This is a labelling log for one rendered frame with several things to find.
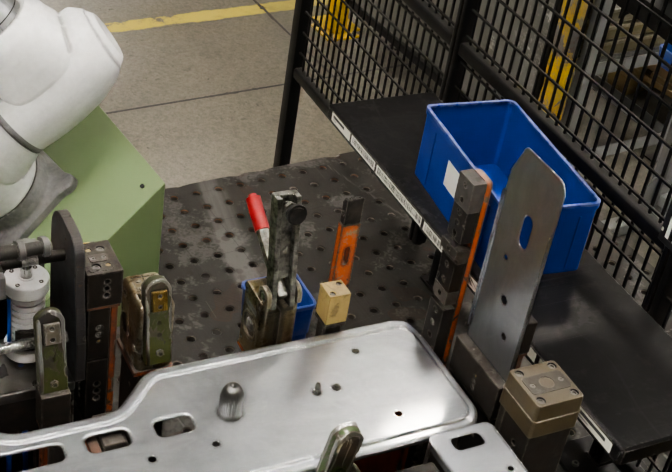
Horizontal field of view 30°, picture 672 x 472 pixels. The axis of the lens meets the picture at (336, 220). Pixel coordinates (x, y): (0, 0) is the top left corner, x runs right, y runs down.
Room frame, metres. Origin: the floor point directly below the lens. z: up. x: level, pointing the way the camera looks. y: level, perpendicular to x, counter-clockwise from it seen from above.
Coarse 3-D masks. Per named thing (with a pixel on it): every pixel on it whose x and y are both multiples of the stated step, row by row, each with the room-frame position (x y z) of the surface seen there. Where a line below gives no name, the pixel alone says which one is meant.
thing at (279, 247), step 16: (288, 192) 1.40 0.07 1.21; (272, 208) 1.38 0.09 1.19; (288, 208) 1.36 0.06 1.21; (304, 208) 1.37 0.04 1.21; (272, 224) 1.38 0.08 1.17; (288, 224) 1.39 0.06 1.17; (272, 240) 1.37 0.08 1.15; (288, 240) 1.38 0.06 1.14; (272, 256) 1.37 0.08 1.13; (288, 256) 1.38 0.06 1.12; (272, 272) 1.36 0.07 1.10; (288, 272) 1.38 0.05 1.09; (272, 288) 1.36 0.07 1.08; (288, 288) 1.37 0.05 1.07; (272, 304) 1.35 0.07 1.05; (288, 304) 1.37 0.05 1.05
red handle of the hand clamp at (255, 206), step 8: (248, 200) 1.46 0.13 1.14; (256, 200) 1.46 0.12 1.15; (248, 208) 1.46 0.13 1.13; (256, 208) 1.45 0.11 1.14; (256, 216) 1.44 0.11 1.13; (264, 216) 1.45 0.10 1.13; (256, 224) 1.44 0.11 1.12; (264, 224) 1.44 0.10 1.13; (256, 232) 1.44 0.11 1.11; (264, 232) 1.43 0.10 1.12; (264, 240) 1.42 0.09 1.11; (264, 248) 1.41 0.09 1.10; (264, 256) 1.41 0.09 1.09; (280, 280) 1.38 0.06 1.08; (280, 288) 1.37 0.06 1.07; (280, 296) 1.36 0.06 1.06
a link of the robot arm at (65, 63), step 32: (0, 0) 1.74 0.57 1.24; (32, 0) 1.79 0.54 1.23; (0, 32) 1.72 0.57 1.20; (32, 32) 1.72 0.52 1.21; (64, 32) 1.76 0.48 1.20; (96, 32) 1.78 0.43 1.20; (0, 64) 1.69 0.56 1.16; (32, 64) 1.70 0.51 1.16; (64, 64) 1.72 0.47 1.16; (96, 64) 1.75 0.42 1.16; (0, 96) 1.69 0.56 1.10; (32, 96) 1.69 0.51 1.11; (64, 96) 1.71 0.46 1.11; (96, 96) 1.75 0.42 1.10; (32, 128) 1.69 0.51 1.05; (64, 128) 1.72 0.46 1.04
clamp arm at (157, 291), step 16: (144, 288) 1.29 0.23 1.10; (160, 288) 1.29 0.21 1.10; (144, 304) 1.28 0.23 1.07; (160, 304) 1.28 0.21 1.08; (144, 320) 1.28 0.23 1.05; (160, 320) 1.28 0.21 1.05; (144, 336) 1.28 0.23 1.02; (160, 336) 1.28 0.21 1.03; (144, 352) 1.27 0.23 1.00; (160, 352) 1.27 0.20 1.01
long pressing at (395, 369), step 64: (192, 384) 1.22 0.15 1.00; (256, 384) 1.25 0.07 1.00; (384, 384) 1.29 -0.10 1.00; (448, 384) 1.31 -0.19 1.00; (0, 448) 1.06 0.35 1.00; (64, 448) 1.07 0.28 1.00; (128, 448) 1.09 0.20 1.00; (192, 448) 1.11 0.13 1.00; (256, 448) 1.13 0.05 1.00; (320, 448) 1.15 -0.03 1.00; (384, 448) 1.17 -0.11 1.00
